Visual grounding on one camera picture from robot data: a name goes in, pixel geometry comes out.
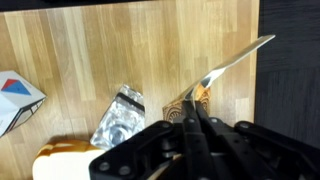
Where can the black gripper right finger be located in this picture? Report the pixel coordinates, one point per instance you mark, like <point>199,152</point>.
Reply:
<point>260,150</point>

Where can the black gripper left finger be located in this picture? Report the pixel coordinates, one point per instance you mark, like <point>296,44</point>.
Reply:
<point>150,150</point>

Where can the toy bread slice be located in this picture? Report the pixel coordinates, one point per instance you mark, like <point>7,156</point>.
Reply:
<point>63,160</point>

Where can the white carton with blue triangle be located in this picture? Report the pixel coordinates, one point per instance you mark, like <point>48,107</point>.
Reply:
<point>16,96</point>

